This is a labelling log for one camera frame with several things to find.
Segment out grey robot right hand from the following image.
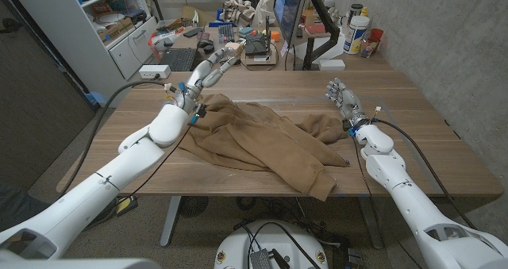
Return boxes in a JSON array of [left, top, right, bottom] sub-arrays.
[[325, 77, 368, 125]]

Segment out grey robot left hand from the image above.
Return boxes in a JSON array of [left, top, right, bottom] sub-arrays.
[[174, 41, 246, 113]]

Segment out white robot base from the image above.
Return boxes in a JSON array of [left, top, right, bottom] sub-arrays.
[[213, 220, 329, 269]]

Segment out brown zip jacket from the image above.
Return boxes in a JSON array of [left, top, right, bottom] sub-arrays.
[[178, 93, 351, 202]]

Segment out black keyboard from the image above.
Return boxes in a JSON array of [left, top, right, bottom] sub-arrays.
[[217, 22, 236, 44], [158, 47, 198, 72]]

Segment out small white box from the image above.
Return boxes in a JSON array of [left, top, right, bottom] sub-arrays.
[[318, 58, 347, 71]]

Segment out small beige box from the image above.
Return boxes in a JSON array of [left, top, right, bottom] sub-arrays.
[[224, 41, 244, 58]]

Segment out black smartphone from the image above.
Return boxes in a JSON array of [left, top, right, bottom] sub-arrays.
[[183, 26, 206, 39]]

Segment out white red plastic bag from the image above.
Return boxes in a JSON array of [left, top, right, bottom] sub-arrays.
[[148, 26, 186, 52]]

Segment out white power strip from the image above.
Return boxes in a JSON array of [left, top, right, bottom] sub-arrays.
[[138, 64, 172, 80]]

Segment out clear drinking glass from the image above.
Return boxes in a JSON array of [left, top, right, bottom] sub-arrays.
[[360, 37, 378, 59]]

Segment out black mini computer with antennas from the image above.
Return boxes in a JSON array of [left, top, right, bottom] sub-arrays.
[[244, 15, 273, 58]]

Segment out flat brown cardboard sheet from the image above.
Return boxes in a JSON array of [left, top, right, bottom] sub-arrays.
[[174, 5, 217, 28]]

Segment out white wipes canister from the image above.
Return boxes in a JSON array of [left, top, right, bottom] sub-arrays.
[[343, 14, 371, 56]]

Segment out beige plaid bag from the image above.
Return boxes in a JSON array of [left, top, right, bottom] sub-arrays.
[[222, 0, 256, 27]]

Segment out red book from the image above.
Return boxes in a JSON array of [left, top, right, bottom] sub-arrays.
[[304, 22, 327, 36]]

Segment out white cloth bag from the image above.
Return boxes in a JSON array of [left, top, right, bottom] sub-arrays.
[[253, 0, 278, 26]]

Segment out dark jar with black lid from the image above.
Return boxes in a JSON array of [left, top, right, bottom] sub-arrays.
[[348, 2, 364, 24]]

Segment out brown cardboard box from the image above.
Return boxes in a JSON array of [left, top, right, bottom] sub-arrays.
[[97, 17, 136, 44]]

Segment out flat computer monitor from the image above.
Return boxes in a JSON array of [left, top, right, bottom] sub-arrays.
[[272, 0, 310, 50]]

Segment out grey table leg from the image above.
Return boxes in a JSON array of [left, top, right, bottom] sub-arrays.
[[160, 195, 183, 248], [359, 197, 384, 250]]

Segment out black round fan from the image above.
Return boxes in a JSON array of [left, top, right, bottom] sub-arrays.
[[178, 196, 210, 218]]

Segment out white shelf cabinet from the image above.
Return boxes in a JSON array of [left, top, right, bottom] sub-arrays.
[[7, 0, 160, 103]]

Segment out yellow black foot pedal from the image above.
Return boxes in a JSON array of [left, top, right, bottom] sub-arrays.
[[114, 195, 139, 217]]

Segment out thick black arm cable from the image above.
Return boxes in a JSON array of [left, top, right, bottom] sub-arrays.
[[55, 79, 170, 201], [371, 117, 479, 231]]

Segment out thin black cable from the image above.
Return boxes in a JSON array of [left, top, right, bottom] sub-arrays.
[[118, 124, 194, 201]]

